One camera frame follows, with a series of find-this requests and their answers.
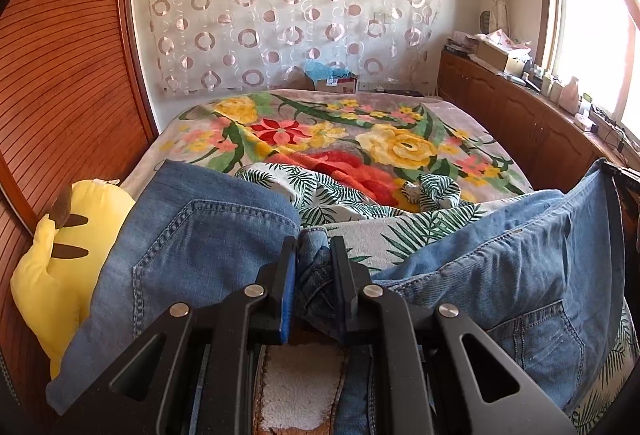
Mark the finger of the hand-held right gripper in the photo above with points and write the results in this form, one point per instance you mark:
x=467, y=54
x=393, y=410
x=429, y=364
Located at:
x=622, y=176

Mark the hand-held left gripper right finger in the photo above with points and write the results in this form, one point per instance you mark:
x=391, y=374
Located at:
x=336, y=291

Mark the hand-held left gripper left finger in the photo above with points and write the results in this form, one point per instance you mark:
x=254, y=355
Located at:
x=289, y=296

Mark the light blue denim pants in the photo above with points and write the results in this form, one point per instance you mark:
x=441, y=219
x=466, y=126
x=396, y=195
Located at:
x=200, y=235

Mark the white power strip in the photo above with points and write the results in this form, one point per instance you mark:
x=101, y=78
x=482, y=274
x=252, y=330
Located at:
x=605, y=120

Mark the white fleecy brown-edged pad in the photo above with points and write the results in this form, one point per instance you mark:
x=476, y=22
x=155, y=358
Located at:
x=295, y=380

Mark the white bottle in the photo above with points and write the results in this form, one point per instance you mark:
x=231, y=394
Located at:
x=569, y=95

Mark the leaf print bed sheet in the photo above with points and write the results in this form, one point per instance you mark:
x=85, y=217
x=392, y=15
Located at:
x=425, y=230

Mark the long wooden cabinet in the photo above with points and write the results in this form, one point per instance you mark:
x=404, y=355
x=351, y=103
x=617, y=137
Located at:
x=510, y=115

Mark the window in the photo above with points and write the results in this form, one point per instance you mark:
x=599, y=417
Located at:
x=595, y=30

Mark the floral blanket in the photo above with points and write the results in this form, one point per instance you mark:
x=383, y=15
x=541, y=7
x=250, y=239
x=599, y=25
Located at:
x=400, y=145

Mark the cardboard box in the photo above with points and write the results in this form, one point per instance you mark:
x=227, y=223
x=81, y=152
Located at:
x=495, y=56

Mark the blue plastic bag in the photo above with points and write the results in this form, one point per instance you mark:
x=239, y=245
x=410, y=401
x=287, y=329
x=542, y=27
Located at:
x=320, y=70

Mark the yellow plush toy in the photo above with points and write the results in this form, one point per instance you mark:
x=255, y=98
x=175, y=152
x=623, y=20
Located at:
x=55, y=285

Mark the wooden slatted wardrobe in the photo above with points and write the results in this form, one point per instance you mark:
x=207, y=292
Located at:
x=65, y=80

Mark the circle pattern wall curtain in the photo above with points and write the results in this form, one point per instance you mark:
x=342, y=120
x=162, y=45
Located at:
x=280, y=5

